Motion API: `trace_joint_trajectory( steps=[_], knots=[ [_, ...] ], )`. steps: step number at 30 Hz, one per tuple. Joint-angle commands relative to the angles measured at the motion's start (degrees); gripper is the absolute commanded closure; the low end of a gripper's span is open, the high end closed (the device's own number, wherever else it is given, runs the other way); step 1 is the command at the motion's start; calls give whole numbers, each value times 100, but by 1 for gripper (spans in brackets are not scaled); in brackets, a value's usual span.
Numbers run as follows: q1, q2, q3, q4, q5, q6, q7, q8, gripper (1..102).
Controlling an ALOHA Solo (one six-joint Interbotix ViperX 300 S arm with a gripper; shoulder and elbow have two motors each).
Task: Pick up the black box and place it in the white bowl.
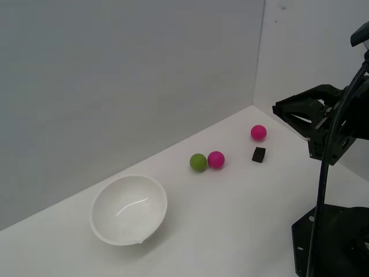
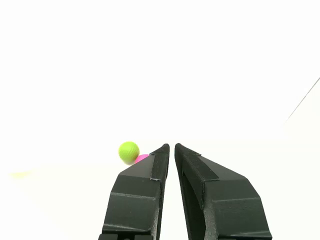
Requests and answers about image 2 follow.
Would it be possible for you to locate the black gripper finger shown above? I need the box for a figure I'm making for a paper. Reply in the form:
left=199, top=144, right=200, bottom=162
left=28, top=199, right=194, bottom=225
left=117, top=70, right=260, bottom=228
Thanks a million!
left=97, top=143, right=171, bottom=240
left=174, top=142, right=273, bottom=240

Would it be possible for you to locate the pink golf ball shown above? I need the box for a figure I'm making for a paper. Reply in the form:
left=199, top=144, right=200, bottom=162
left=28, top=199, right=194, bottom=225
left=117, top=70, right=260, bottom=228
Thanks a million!
left=134, top=153, right=150, bottom=165

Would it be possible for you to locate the green golf ball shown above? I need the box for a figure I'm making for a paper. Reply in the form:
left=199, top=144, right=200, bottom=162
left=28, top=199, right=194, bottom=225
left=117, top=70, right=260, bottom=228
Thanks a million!
left=118, top=141, right=140, bottom=166

